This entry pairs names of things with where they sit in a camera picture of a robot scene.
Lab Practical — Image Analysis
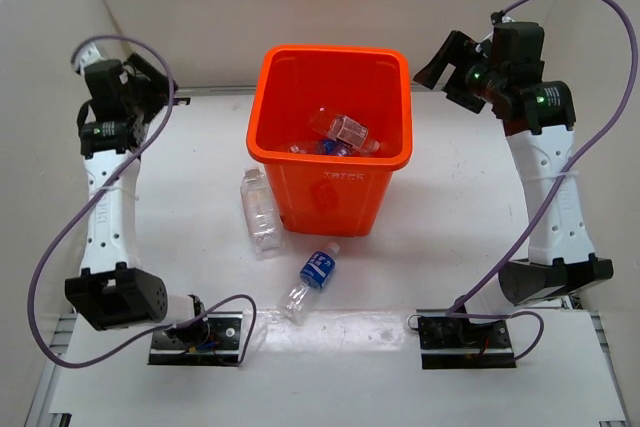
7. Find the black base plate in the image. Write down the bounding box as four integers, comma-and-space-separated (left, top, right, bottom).
147, 311, 245, 367
407, 310, 516, 370

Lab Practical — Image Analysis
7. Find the blue bottle inside bin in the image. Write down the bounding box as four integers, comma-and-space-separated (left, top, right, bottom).
312, 138, 356, 157

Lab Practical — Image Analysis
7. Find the green white label bottle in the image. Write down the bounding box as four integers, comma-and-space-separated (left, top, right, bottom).
310, 107, 380, 155

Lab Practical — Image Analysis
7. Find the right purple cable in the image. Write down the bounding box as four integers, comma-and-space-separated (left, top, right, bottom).
444, 0, 638, 364

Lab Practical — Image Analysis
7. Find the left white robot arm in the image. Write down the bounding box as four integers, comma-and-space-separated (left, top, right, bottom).
65, 44, 211, 347

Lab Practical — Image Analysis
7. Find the clear apple juice bottle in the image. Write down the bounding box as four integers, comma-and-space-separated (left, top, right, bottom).
240, 167, 284, 259

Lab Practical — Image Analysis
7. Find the dark blue label bottle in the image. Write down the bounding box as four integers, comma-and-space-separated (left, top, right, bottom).
278, 242, 340, 326

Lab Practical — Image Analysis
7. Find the orange plastic bin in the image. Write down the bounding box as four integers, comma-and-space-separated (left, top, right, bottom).
246, 45, 413, 236

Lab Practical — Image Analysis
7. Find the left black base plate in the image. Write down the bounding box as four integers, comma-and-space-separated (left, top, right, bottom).
147, 311, 245, 367

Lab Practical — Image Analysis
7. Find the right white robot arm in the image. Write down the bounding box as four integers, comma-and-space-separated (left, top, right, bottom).
414, 22, 614, 347

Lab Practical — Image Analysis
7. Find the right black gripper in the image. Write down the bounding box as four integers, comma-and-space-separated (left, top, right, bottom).
413, 31, 506, 115

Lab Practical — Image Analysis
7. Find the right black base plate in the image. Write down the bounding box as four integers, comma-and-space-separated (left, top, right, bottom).
407, 310, 516, 370

